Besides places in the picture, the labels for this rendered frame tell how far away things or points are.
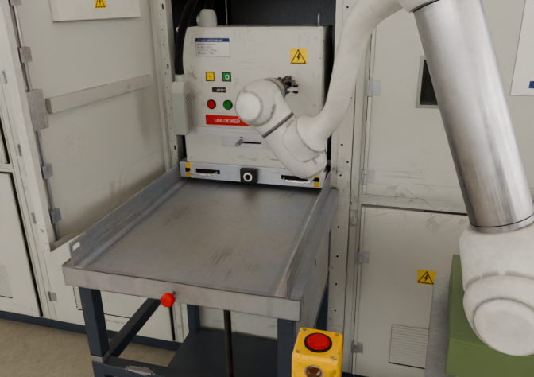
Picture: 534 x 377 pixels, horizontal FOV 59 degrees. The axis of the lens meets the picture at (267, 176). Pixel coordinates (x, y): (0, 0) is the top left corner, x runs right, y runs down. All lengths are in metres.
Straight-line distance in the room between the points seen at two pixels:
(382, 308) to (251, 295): 0.85
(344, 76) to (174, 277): 0.62
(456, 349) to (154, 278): 0.69
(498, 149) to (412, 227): 0.92
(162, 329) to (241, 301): 1.14
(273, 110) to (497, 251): 0.61
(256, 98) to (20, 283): 1.73
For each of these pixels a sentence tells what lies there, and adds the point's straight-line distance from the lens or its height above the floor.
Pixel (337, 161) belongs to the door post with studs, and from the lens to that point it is 1.64.
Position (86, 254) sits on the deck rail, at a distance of 1.34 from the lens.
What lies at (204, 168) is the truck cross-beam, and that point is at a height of 0.91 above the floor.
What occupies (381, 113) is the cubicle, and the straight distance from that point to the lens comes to 1.57.
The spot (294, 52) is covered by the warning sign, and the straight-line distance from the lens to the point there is 1.55.
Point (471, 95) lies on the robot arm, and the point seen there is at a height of 1.33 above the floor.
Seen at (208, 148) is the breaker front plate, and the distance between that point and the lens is 1.71.
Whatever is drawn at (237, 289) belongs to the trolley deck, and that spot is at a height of 0.85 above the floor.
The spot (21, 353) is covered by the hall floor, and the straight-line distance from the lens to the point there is 2.53.
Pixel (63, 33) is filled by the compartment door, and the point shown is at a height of 1.40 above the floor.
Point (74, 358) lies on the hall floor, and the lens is 2.40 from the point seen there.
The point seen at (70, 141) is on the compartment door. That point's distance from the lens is 1.45.
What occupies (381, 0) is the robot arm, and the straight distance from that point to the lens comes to 1.01.
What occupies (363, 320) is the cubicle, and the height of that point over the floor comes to 0.33.
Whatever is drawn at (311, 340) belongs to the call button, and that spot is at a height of 0.91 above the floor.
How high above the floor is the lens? 1.47
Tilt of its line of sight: 20 degrees down
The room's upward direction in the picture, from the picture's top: 1 degrees counter-clockwise
